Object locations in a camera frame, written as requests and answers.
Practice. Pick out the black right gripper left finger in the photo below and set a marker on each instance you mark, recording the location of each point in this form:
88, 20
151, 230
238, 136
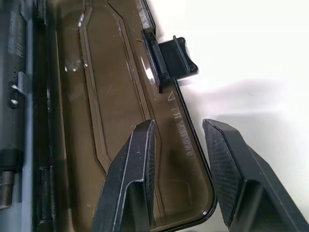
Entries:
125, 183

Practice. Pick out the smoky transparent case lid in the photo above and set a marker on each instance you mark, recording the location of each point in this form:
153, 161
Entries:
108, 96

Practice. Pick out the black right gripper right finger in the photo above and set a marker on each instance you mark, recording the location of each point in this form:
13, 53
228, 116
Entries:
243, 174

